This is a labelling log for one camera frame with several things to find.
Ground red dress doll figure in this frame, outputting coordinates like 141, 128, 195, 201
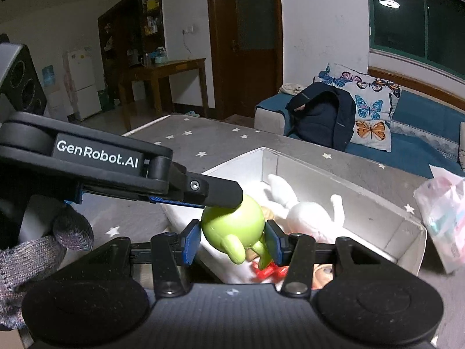
251, 261, 333, 290

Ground white plush rabbit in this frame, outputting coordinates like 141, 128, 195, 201
262, 174, 345, 244

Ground green round toy figure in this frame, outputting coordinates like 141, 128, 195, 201
201, 195, 272, 269

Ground tan peanut toy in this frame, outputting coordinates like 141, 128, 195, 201
262, 206, 288, 223

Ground grey gloved hand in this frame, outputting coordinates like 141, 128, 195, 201
1, 204, 94, 331

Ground grey white cardboard box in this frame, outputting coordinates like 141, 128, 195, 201
174, 146, 427, 275

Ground white refrigerator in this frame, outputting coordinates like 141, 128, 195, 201
64, 47, 101, 121

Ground water dispenser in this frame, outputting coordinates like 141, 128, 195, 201
42, 65, 68, 121

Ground wooden side table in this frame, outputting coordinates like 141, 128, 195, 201
117, 57, 211, 132

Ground dark navy backpack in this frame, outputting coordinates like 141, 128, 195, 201
286, 82, 355, 151

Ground plastic bag of pink packs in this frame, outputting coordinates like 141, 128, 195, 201
414, 165, 464, 273

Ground butterfly print pillow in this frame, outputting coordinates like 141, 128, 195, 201
314, 63, 402, 153

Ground blue sofa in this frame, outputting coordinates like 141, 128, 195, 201
255, 94, 464, 177

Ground dark wooden door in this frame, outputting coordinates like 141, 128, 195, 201
207, 0, 283, 119

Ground grey cushion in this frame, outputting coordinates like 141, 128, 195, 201
458, 121, 465, 172

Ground dark green framed window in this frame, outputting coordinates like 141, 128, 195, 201
369, 0, 464, 79

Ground dark wall shelf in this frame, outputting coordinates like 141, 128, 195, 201
98, 0, 166, 109

